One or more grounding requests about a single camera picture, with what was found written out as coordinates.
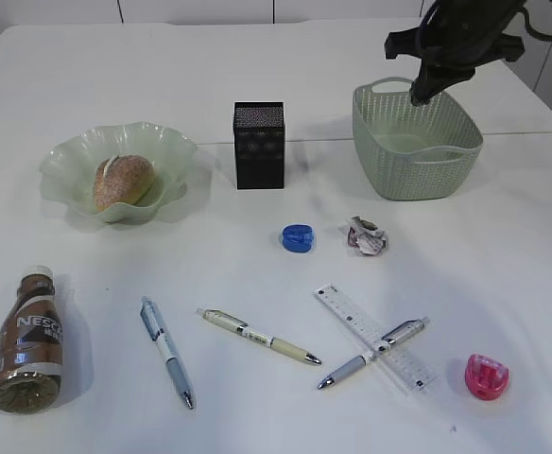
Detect blue white pen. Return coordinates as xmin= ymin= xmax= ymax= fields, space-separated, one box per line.
xmin=140 ymin=296 xmax=196 ymax=410

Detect green wavy glass plate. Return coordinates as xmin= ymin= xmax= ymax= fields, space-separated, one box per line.
xmin=39 ymin=121 xmax=198 ymax=223

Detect green plastic basket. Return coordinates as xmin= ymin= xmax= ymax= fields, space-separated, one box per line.
xmin=353 ymin=77 xmax=483 ymax=201

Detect sugar coated bread roll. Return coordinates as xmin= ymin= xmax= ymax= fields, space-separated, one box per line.
xmin=93 ymin=155 xmax=155 ymax=211

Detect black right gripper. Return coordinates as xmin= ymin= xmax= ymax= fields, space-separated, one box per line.
xmin=384 ymin=0 xmax=525 ymax=106

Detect pink pencil sharpener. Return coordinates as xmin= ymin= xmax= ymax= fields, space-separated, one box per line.
xmin=464 ymin=354 xmax=509 ymax=401

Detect brown Nescafe coffee bottle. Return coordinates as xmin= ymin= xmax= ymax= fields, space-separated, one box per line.
xmin=0 ymin=265 xmax=63 ymax=414

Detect grey clear pen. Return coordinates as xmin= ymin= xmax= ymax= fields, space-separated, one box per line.
xmin=318 ymin=315 xmax=433 ymax=390

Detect blue pencil sharpener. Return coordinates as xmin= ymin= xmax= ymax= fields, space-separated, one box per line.
xmin=282 ymin=224 xmax=314 ymax=253

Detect clear plastic ruler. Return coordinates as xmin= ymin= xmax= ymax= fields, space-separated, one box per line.
xmin=314 ymin=284 xmax=436 ymax=391

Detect large paper ball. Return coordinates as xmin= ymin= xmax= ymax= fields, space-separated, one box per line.
xmin=347 ymin=216 xmax=388 ymax=256

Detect black mesh pen holder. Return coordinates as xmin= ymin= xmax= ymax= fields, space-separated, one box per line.
xmin=233 ymin=101 xmax=285 ymax=190

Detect beige white pen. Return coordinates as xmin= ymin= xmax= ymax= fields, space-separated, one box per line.
xmin=196 ymin=308 xmax=322 ymax=365

